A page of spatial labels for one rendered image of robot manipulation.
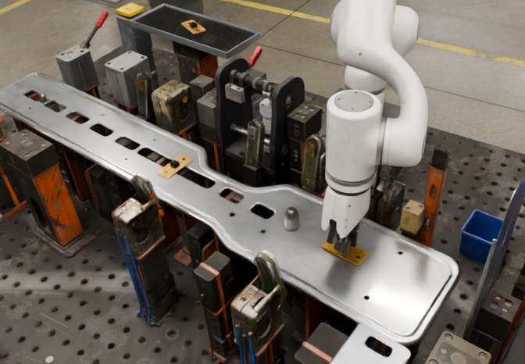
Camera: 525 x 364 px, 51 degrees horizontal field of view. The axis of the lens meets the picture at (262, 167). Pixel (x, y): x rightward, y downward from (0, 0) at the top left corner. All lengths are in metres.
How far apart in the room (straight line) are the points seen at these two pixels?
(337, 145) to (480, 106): 2.59
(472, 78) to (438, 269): 2.68
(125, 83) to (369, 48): 0.82
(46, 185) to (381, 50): 0.94
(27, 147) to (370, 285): 0.89
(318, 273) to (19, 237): 0.97
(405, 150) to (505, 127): 2.43
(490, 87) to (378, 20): 2.73
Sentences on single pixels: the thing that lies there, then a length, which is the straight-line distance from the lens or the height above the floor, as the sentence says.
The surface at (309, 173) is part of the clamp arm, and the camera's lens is 1.23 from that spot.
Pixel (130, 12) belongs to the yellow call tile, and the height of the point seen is 1.16.
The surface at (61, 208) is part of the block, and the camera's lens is 1.55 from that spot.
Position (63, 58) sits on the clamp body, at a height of 1.06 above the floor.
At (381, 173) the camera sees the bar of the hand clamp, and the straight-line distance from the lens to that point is 1.12.
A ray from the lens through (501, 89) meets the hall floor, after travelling 3.62.
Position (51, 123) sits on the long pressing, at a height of 1.00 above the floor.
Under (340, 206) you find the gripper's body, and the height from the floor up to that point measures 1.16.
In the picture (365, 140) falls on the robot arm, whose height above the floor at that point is 1.30.
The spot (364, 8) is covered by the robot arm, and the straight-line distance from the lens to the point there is 0.92.
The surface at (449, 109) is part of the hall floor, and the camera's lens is 3.35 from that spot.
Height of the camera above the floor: 1.82
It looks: 40 degrees down
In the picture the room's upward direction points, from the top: 4 degrees counter-clockwise
